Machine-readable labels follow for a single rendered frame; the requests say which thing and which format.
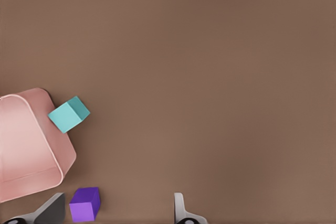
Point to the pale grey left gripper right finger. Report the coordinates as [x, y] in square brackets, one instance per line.
[179, 208]

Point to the purple cube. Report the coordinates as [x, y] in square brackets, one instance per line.
[84, 205]

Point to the pink plastic bin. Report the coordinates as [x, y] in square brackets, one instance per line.
[26, 145]

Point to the teal cube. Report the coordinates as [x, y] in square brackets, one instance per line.
[68, 114]

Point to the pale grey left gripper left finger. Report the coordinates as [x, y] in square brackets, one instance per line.
[50, 209]

